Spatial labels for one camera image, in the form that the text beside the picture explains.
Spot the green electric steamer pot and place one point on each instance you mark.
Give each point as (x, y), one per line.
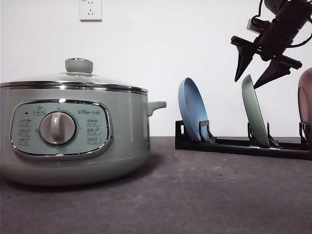
(64, 136)

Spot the blue plate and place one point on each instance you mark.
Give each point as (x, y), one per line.
(192, 106)

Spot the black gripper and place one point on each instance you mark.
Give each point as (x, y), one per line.
(271, 44)

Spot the glass steamer lid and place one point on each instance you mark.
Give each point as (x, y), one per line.
(78, 75)

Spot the pink plate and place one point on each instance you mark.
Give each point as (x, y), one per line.
(305, 96)

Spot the white wall socket left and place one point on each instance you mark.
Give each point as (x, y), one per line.
(90, 11)

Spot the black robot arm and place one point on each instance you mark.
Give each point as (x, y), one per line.
(293, 13)

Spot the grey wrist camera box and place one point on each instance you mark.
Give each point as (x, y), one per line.
(253, 28)

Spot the green plate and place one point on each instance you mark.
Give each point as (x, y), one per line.
(253, 111)

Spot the black plate rack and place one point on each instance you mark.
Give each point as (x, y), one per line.
(208, 142)

